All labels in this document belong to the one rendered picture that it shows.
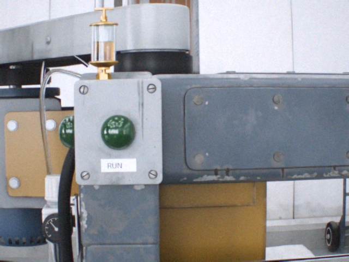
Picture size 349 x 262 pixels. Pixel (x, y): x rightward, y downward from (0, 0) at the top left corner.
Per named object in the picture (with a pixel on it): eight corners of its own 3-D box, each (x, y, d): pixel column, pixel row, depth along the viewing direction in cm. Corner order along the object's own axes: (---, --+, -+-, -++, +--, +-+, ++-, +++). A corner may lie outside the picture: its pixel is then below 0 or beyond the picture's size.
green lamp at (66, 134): (57, 150, 62) (56, 115, 62) (59, 147, 65) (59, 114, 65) (86, 149, 63) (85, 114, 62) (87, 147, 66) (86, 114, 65)
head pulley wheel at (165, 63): (113, 76, 78) (113, 53, 78) (113, 78, 87) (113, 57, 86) (197, 75, 78) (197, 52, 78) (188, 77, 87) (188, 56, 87)
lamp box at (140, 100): (76, 185, 62) (73, 79, 61) (78, 179, 66) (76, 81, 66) (162, 184, 63) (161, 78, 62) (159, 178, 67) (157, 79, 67)
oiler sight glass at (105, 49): (90, 60, 69) (90, 24, 68) (91, 62, 71) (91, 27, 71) (116, 60, 69) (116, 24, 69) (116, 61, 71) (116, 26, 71)
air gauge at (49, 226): (42, 243, 86) (40, 214, 86) (43, 240, 88) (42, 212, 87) (71, 244, 86) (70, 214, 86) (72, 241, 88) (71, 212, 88)
